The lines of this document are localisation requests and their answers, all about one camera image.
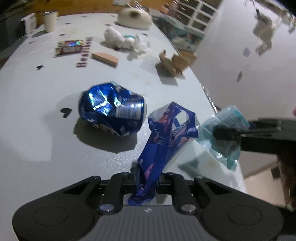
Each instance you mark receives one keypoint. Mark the blue snack wrapper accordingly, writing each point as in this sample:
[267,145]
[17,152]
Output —
[172,126]

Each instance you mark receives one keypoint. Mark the white drawer organizer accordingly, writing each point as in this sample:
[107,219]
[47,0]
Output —
[198,14]

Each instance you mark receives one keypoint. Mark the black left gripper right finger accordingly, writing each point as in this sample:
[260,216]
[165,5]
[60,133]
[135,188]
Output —
[176,186]

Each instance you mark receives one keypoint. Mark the crumpled white tissue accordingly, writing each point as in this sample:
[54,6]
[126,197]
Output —
[139,43]

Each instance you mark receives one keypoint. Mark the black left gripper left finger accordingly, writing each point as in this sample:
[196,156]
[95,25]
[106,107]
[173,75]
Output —
[115,189]

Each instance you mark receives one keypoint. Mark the pink eraser block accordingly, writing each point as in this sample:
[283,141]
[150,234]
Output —
[105,58]

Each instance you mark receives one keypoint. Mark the light blue plastic wrapper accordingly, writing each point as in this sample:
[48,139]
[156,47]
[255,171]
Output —
[224,151]

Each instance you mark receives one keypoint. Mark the crushed blue soda can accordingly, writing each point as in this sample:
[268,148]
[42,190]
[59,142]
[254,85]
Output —
[112,108]

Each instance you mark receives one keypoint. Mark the white small space heater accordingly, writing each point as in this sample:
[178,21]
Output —
[28,24]

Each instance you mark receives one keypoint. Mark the colourful storage box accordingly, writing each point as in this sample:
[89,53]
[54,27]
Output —
[180,36]

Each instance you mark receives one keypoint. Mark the white ceramic cat figurine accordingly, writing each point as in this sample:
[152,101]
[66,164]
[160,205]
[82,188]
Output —
[134,18]

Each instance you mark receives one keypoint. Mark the cream metal cup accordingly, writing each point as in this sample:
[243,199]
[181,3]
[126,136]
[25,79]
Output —
[49,18]

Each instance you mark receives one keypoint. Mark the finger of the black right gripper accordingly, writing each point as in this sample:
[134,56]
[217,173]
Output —
[262,127]

